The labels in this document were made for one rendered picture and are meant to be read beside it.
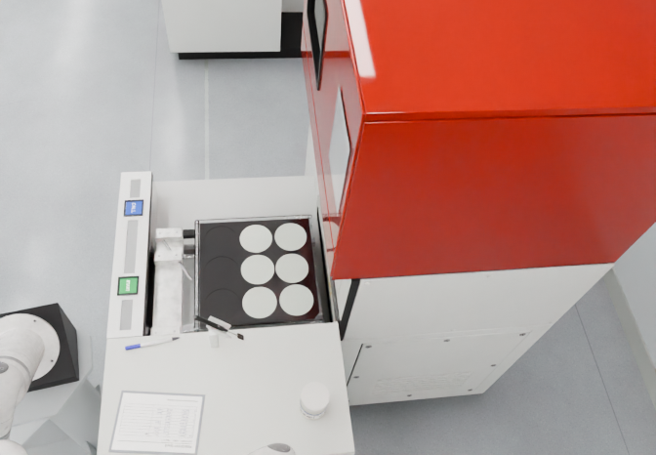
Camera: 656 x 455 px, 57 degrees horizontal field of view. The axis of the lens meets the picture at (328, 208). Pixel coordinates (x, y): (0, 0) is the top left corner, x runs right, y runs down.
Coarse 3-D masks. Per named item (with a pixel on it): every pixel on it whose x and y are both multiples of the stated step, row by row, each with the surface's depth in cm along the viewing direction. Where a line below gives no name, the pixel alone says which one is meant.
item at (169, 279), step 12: (156, 276) 180; (168, 276) 181; (180, 276) 181; (156, 288) 178; (168, 288) 179; (180, 288) 179; (156, 300) 176; (168, 300) 177; (180, 300) 177; (156, 312) 174; (168, 312) 175; (180, 312) 175; (156, 324) 172; (168, 324) 173; (180, 324) 173
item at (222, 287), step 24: (216, 240) 187; (216, 264) 182; (240, 264) 183; (312, 264) 185; (216, 288) 178; (240, 288) 179; (312, 288) 181; (216, 312) 174; (240, 312) 174; (312, 312) 176
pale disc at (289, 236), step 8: (288, 224) 192; (280, 232) 190; (288, 232) 191; (296, 232) 191; (304, 232) 191; (280, 240) 189; (288, 240) 189; (296, 240) 189; (304, 240) 189; (288, 248) 187; (296, 248) 188
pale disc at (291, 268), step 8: (288, 256) 186; (296, 256) 186; (280, 264) 184; (288, 264) 184; (296, 264) 185; (304, 264) 185; (280, 272) 182; (288, 272) 183; (296, 272) 183; (304, 272) 183; (288, 280) 181; (296, 280) 182
